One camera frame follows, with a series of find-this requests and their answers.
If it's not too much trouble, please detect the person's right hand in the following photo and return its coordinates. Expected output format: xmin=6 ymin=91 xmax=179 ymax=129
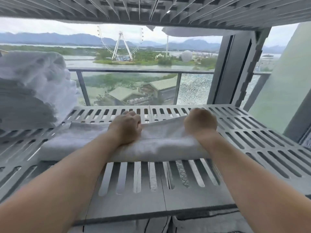
xmin=184 ymin=108 xmax=218 ymax=139

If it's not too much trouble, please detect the person's left hand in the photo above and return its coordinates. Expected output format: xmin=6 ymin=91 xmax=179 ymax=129
xmin=107 ymin=111 xmax=143 ymax=146

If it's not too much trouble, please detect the white hand towel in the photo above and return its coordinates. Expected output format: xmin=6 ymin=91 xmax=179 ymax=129
xmin=39 ymin=116 xmax=212 ymax=163
xmin=0 ymin=50 xmax=68 ymax=91

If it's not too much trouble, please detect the person's right forearm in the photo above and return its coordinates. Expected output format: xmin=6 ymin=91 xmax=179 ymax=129
xmin=198 ymin=129 xmax=311 ymax=233

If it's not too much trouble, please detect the person's left forearm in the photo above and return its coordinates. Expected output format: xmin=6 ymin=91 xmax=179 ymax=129
xmin=0 ymin=129 xmax=122 ymax=233

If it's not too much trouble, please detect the grey roofed building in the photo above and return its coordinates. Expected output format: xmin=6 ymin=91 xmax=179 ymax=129
xmin=107 ymin=77 xmax=178 ymax=106

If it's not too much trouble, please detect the glass balcony railing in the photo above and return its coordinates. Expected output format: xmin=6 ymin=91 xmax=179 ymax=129
xmin=67 ymin=67 xmax=271 ymax=111

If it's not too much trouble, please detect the white dome building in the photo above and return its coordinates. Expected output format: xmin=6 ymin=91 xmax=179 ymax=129
xmin=181 ymin=50 xmax=194 ymax=62

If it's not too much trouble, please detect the grey slotted shelf board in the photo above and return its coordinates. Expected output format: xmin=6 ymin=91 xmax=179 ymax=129
xmin=0 ymin=104 xmax=311 ymax=226

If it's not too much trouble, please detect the white ferris wheel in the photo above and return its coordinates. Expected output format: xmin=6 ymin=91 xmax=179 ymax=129
xmin=97 ymin=25 xmax=144 ymax=61

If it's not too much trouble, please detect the white hanging sheet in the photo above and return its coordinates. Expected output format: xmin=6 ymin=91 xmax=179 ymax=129
xmin=58 ymin=20 xmax=223 ymax=38

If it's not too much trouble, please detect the pale green glass partition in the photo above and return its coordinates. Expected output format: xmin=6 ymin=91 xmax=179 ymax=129
xmin=249 ymin=21 xmax=311 ymax=135

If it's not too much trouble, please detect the stack of plain white pillows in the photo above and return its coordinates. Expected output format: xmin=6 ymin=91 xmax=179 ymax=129
xmin=73 ymin=216 xmax=172 ymax=233

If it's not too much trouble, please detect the stack of folded white towels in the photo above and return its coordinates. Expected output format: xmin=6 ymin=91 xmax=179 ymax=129
xmin=0 ymin=77 xmax=81 ymax=131

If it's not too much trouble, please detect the grey ribbed shelf board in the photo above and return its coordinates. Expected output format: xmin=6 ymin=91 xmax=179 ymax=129
xmin=0 ymin=0 xmax=311 ymax=37

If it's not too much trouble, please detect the dark window frame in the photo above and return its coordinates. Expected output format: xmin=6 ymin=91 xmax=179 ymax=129
xmin=206 ymin=31 xmax=256 ymax=106

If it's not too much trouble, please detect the grey notched shelf post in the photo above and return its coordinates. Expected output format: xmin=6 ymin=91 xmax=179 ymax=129
xmin=232 ymin=28 xmax=271 ymax=108
xmin=283 ymin=104 xmax=311 ymax=145

